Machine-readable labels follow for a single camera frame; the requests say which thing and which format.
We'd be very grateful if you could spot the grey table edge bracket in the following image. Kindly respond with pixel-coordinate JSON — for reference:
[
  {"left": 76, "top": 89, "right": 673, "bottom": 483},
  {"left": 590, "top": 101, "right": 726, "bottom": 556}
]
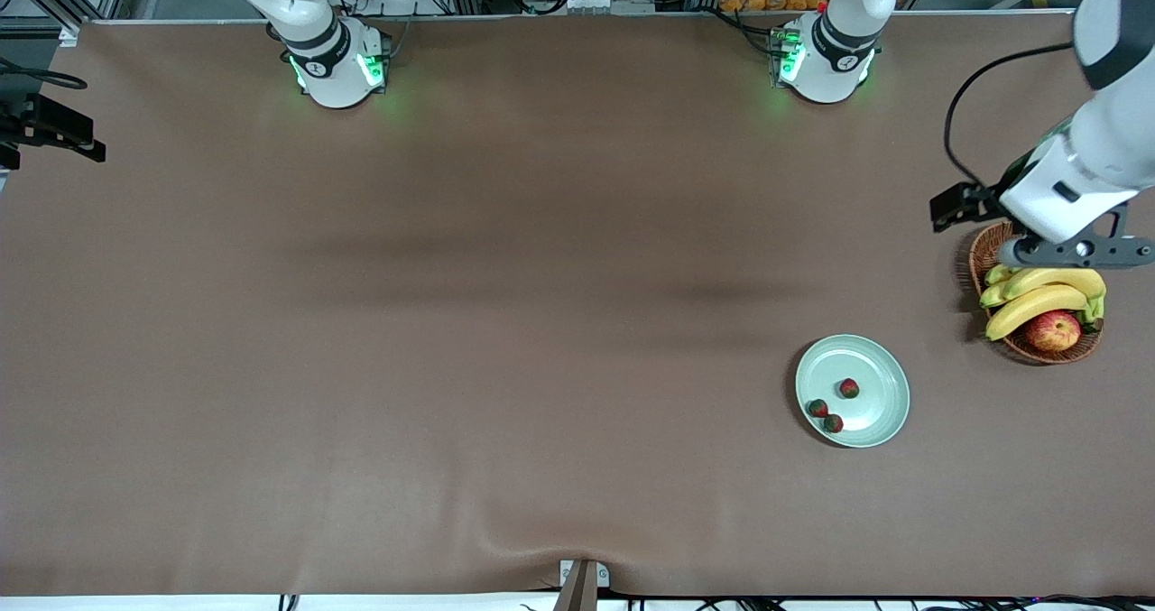
[{"left": 552, "top": 559, "right": 611, "bottom": 611}]

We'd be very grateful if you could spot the pale green round plate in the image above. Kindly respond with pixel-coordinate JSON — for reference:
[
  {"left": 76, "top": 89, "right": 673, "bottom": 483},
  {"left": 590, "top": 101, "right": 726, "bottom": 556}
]
[{"left": 795, "top": 334, "right": 911, "bottom": 449}]

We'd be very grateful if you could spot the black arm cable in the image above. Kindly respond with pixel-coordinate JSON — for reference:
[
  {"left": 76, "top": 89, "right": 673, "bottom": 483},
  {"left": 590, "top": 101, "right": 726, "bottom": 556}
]
[
  {"left": 942, "top": 41, "right": 1079, "bottom": 192},
  {"left": 0, "top": 56, "right": 88, "bottom": 90}
]

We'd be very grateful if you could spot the red yellow apple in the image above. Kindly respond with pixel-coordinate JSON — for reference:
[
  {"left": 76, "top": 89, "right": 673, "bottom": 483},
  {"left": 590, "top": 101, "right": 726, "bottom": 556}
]
[{"left": 1025, "top": 310, "right": 1082, "bottom": 353}]

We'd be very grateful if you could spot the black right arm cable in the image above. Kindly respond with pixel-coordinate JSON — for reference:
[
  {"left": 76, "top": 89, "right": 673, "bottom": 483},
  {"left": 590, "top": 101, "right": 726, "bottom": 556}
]
[{"left": 0, "top": 56, "right": 88, "bottom": 90}]

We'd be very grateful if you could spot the brown table cover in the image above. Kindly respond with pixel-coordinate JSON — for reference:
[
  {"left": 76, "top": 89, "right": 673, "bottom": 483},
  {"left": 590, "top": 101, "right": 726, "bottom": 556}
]
[{"left": 0, "top": 11, "right": 1155, "bottom": 598}]

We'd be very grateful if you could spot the brown wicker basket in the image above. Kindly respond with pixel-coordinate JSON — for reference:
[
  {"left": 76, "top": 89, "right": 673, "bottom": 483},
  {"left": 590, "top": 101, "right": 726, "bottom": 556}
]
[{"left": 969, "top": 221, "right": 1104, "bottom": 366}]

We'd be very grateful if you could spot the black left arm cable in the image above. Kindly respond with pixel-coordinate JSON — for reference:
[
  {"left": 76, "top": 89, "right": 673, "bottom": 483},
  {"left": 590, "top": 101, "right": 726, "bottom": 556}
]
[{"left": 942, "top": 41, "right": 1079, "bottom": 192}]

